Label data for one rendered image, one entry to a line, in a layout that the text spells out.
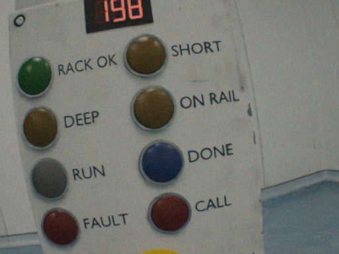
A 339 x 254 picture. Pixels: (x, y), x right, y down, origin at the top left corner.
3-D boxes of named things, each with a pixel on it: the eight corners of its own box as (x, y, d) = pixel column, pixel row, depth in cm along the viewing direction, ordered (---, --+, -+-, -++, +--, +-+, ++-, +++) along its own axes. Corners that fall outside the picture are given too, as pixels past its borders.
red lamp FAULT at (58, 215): (82, 245, 35) (73, 209, 35) (48, 247, 35) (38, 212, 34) (82, 242, 36) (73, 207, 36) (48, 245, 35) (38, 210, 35)
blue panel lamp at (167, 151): (187, 180, 36) (181, 139, 36) (145, 186, 36) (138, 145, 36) (184, 178, 37) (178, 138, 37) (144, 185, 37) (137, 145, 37)
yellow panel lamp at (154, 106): (179, 126, 36) (172, 83, 36) (136, 132, 36) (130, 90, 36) (176, 126, 37) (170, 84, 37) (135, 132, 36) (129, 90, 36)
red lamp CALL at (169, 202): (193, 229, 37) (188, 192, 36) (154, 235, 36) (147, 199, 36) (191, 227, 37) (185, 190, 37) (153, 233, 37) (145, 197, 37)
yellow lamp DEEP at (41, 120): (61, 145, 35) (55, 103, 35) (25, 150, 34) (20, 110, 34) (61, 144, 36) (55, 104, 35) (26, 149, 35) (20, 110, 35)
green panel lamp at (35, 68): (53, 91, 35) (50, 52, 34) (18, 98, 34) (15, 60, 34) (53, 91, 35) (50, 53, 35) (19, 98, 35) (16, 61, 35)
